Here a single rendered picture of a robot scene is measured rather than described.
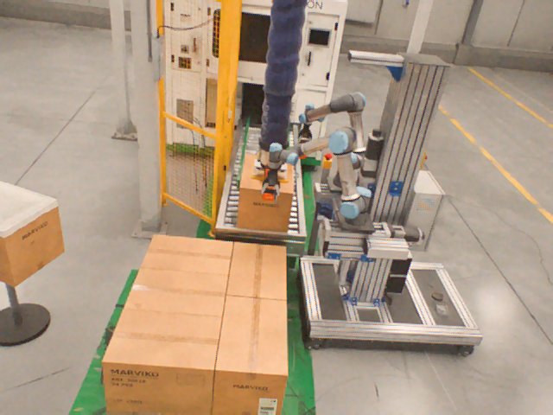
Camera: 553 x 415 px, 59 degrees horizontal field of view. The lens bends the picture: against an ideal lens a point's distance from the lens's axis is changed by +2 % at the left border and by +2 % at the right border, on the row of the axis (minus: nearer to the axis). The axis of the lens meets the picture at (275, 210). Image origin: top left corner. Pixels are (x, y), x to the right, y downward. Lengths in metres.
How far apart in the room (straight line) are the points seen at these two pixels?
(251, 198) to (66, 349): 1.63
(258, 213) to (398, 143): 1.18
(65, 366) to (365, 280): 2.14
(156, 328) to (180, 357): 0.26
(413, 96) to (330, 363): 1.90
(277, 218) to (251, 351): 1.18
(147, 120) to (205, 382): 2.22
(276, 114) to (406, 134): 0.96
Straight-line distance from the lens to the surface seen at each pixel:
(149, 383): 2.91
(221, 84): 3.98
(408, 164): 3.22
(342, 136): 2.78
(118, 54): 6.32
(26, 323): 3.91
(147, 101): 4.09
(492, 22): 13.40
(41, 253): 3.33
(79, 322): 3.86
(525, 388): 4.06
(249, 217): 3.65
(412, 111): 3.06
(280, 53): 3.37
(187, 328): 2.96
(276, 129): 3.54
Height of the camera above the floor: 2.66
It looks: 31 degrees down
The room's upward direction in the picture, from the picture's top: 7 degrees clockwise
